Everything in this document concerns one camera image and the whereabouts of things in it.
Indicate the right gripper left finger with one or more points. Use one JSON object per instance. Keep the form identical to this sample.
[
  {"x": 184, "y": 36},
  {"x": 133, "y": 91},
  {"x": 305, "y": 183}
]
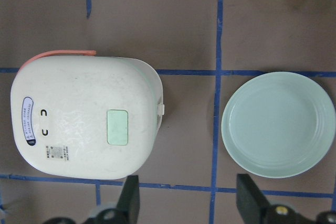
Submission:
[{"x": 129, "y": 201}]

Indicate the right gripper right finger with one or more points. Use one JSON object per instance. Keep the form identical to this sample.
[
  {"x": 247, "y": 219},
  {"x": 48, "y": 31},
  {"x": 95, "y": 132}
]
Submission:
[{"x": 250, "y": 201}]

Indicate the green plate near right arm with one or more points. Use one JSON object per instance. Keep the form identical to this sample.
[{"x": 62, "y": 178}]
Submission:
[{"x": 278, "y": 125}]

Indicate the white rice cooker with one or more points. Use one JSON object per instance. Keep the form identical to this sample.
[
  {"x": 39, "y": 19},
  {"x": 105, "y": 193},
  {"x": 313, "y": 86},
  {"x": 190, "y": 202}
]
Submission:
[{"x": 75, "y": 114}]

